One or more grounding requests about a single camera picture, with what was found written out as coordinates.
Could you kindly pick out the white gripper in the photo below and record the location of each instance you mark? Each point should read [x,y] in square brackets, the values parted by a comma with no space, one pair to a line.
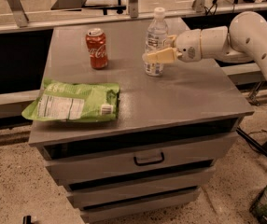
[188,46]

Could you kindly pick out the clear plastic water bottle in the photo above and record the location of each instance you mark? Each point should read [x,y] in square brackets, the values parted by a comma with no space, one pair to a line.
[156,34]

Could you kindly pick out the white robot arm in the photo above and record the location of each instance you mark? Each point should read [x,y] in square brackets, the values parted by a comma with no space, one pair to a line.
[244,40]

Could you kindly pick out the green rice chip bag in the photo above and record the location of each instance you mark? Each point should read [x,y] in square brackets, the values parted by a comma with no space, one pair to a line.
[61,101]

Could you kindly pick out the red Coca-Cola can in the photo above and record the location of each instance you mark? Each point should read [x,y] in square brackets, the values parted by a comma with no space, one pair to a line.
[96,41]

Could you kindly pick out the grey drawer cabinet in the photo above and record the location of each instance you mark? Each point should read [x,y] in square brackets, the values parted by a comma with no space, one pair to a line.
[190,114]

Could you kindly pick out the black drawer handle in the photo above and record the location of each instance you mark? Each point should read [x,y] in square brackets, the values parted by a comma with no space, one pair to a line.
[145,161]

